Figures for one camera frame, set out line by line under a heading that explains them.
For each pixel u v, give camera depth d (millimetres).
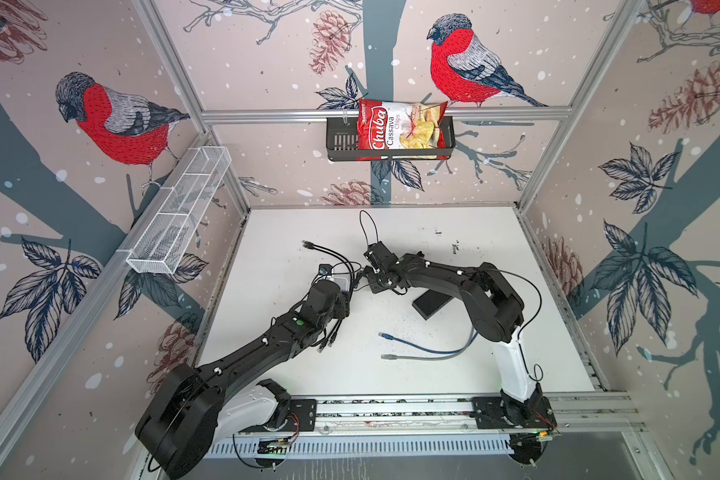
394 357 836
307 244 1102
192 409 399
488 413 728
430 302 895
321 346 850
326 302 639
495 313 530
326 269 759
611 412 753
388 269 766
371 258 794
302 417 734
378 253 779
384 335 875
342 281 852
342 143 949
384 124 878
